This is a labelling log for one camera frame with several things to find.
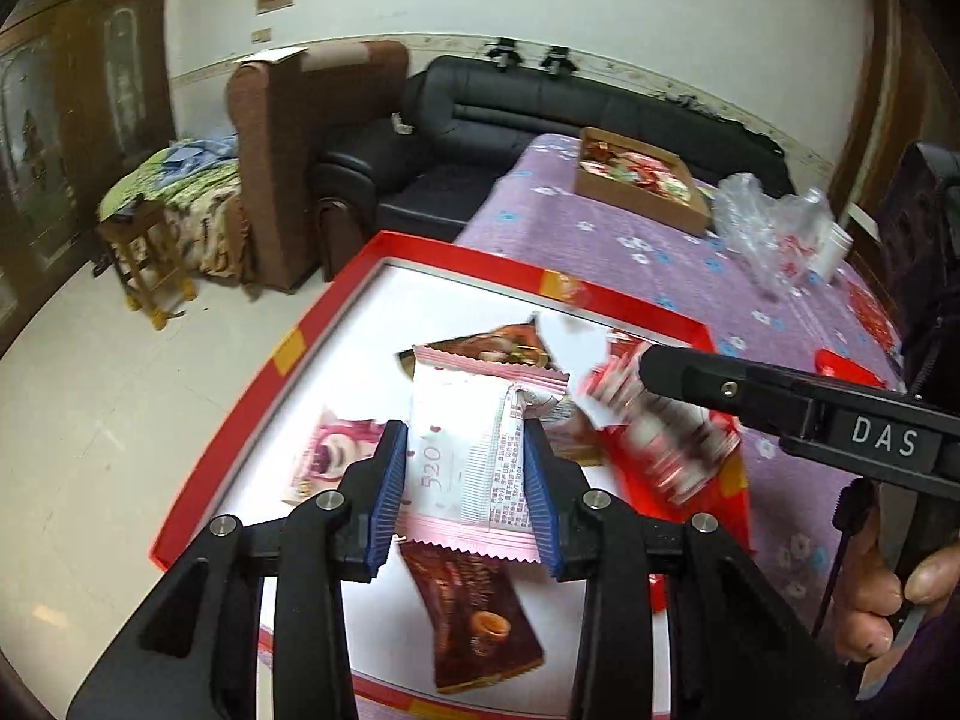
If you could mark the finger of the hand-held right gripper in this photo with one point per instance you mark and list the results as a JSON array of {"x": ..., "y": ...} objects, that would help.
[{"x": 726, "y": 388}]

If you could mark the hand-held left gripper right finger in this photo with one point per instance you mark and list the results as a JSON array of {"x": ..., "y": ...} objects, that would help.
[{"x": 541, "y": 495}]

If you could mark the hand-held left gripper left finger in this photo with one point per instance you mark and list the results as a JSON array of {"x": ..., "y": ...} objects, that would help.
[{"x": 386, "y": 495}]

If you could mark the pink white snack packet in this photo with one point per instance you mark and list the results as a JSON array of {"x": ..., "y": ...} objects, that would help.
[{"x": 457, "y": 457}]

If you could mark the red white snack packet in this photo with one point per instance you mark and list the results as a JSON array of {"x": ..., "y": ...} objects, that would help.
[{"x": 660, "y": 435}]

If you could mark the red rimmed white tray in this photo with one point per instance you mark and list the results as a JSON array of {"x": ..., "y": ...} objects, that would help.
[{"x": 322, "y": 360}]

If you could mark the person's right hand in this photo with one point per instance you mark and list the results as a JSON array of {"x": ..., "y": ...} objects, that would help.
[{"x": 874, "y": 600}]

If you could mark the pink bear print packet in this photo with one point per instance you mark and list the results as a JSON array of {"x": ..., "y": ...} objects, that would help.
[{"x": 330, "y": 457}]

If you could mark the bright red flat packet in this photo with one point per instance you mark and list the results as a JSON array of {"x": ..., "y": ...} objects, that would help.
[{"x": 847, "y": 371}]

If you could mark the red patterned packet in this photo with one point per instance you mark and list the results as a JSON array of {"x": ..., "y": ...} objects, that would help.
[{"x": 870, "y": 315}]

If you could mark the dark brown snack packet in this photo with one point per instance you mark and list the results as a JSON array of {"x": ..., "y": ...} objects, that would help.
[{"x": 472, "y": 615}]

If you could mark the clear plastic bag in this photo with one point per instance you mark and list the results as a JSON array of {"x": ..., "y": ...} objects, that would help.
[{"x": 765, "y": 240}]

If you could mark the brown cake print snack packet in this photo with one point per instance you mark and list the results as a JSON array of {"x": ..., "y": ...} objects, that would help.
[{"x": 510, "y": 341}]

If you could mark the white plastic jar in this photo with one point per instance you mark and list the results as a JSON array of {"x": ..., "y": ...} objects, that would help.
[{"x": 832, "y": 251}]

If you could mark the purple floral tablecloth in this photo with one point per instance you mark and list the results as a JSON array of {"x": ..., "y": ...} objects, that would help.
[{"x": 600, "y": 255}]

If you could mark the cardboard box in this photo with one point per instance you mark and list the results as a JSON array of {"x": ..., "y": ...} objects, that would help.
[{"x": 637, "y": 202}]

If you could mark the pile of assorted snack packets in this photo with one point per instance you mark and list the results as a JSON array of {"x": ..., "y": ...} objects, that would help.
[{"x": 645, "y": 169}]

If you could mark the wooden stool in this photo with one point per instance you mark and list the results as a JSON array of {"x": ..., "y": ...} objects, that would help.
[{"x": 146, "y": 255}]

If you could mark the black leather sofa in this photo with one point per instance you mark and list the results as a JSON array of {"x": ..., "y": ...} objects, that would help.
[{"x": 525, "y": 112}]

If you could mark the brown armchair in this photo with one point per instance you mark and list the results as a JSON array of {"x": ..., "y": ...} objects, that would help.
[{"x": 285, "y": 165}]

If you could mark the small black device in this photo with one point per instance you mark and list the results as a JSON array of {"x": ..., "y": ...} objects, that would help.
[
  {"x": 559, "y": 62},
  {"x": 502, "y": 54}
]

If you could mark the floral bed blanket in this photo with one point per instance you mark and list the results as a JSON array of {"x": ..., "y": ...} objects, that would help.
[{"x": 187, "y": 180}]

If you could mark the flat cardboard piece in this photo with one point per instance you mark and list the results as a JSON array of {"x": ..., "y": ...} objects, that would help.
[{"x": 270, "y": 55}]

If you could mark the wooden wardrobe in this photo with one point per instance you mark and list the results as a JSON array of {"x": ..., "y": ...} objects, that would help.
[{"x": 75, "y": 127}]

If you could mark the wooden door frame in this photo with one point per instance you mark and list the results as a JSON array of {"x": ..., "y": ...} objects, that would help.
[{"x": 915, "y": 75}]

